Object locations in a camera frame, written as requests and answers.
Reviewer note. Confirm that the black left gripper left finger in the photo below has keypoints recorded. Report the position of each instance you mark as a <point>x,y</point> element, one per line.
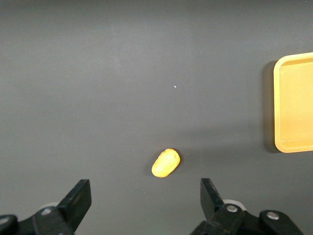
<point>73,205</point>

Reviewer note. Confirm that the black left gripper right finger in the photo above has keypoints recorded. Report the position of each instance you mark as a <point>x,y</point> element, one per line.
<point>215,208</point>

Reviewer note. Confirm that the yellow potato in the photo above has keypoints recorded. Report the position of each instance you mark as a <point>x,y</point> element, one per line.
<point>165,163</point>

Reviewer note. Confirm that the yellow plastic tray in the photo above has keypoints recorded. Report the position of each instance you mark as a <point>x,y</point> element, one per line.
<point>294,105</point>

